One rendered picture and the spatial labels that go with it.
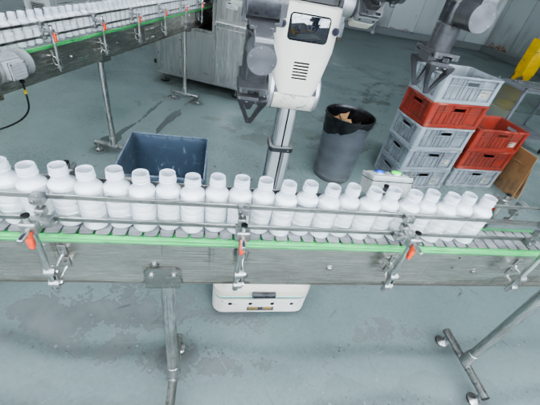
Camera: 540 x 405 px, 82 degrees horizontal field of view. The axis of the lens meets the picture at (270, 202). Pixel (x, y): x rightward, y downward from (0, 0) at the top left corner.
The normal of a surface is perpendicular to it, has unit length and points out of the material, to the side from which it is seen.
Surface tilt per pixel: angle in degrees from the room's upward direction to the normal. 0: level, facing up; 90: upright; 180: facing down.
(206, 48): 90
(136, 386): 0
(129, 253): 90
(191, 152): 90
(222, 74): 90
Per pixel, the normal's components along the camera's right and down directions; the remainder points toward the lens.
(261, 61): 0.09, 0.74
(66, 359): 0.16, -0.77
